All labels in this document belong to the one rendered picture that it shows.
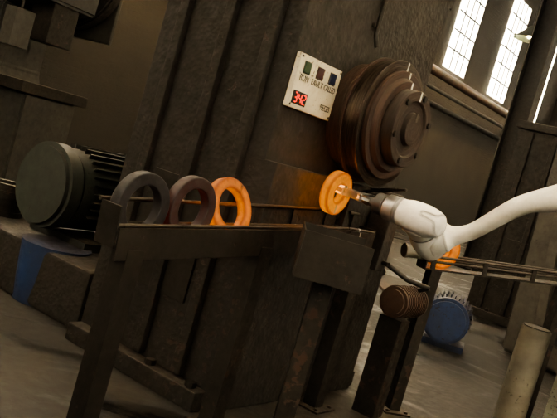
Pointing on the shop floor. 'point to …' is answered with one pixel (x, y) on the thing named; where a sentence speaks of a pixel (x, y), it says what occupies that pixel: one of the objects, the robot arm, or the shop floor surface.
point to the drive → (60, 221)
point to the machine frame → (176, 35)
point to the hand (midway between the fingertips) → (337, 187)
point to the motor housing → (387, 347)
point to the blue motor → (448, 322)
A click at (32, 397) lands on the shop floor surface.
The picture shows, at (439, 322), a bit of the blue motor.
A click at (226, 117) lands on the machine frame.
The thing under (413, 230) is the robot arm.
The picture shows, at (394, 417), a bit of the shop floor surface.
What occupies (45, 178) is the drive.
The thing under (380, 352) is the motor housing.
